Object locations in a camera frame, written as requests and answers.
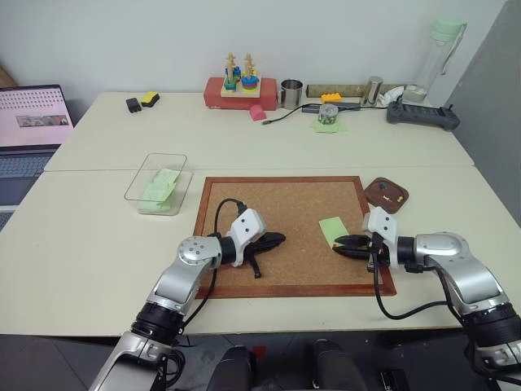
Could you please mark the red box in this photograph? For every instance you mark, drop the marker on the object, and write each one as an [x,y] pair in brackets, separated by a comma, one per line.
[268,94]

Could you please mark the brown board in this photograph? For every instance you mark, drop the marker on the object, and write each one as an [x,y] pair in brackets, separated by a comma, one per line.
[4,77]

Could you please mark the wood-framed cork board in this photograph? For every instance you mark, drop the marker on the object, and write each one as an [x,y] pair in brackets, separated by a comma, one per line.
[285,212]

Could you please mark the white pushpin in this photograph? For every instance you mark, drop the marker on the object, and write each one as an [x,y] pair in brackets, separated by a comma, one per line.
[388,199]

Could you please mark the dark rounded shape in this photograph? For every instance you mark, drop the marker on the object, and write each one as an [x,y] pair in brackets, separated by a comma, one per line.
[232,370]
[338,366]

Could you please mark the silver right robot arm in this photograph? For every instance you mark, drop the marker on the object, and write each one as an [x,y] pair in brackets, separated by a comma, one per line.
[468,277]

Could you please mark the steel cylinder container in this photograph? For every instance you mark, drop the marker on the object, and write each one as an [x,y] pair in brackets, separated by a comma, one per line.
[372,91]

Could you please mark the grey partition panel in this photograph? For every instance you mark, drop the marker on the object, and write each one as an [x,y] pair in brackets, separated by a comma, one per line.
[488,102]

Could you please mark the brown tray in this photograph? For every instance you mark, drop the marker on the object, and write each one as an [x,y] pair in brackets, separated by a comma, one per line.
[376,193]

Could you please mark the clear bottle green lid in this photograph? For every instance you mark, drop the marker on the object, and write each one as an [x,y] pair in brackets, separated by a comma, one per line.
[439,53]

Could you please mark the pink block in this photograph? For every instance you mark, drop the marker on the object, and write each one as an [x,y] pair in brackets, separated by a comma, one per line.
[257,113]

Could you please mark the open laptop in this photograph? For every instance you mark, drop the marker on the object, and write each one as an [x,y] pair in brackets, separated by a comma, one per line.
[32,118]

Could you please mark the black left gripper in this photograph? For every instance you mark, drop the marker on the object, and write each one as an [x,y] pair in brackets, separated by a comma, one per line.
[255,247]

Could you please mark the clear plastic box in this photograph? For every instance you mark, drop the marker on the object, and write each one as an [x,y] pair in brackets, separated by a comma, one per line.
[160,163]

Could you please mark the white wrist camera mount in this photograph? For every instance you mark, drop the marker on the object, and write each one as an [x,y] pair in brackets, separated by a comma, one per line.
[248,224]
[384,224]

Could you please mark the white curved object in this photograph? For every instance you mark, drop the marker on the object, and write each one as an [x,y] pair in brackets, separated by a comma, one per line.
[390,97]

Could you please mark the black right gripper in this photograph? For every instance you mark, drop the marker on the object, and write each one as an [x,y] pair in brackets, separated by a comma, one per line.
[376,249]

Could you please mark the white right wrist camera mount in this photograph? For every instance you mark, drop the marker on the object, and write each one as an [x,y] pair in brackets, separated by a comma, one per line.
[384,224]

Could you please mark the green sticky note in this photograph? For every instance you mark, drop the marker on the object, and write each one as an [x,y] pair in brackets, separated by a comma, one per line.
[331,228]
[156,193]
[167,177]

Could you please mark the clear jar of pushpins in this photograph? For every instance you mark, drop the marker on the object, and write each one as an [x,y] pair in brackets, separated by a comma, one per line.
[327,114]

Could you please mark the black block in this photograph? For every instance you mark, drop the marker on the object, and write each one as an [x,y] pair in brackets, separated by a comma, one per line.
[133,105]

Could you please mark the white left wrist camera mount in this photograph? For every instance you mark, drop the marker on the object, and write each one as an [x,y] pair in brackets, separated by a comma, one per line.
[248,224]

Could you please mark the yellow black sponge eraser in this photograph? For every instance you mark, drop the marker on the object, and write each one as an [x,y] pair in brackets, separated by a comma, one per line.
[150,99]

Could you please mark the steel mug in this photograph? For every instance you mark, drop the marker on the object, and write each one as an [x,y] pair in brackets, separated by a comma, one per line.
[291,95]

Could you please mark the yellow toy brick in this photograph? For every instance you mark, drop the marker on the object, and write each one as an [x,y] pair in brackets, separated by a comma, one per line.
[331,98]

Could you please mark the green sticky note pad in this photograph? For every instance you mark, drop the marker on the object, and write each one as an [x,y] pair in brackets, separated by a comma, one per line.
[325,128]

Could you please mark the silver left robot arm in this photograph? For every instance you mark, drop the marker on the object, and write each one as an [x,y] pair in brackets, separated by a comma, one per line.
[179,281]

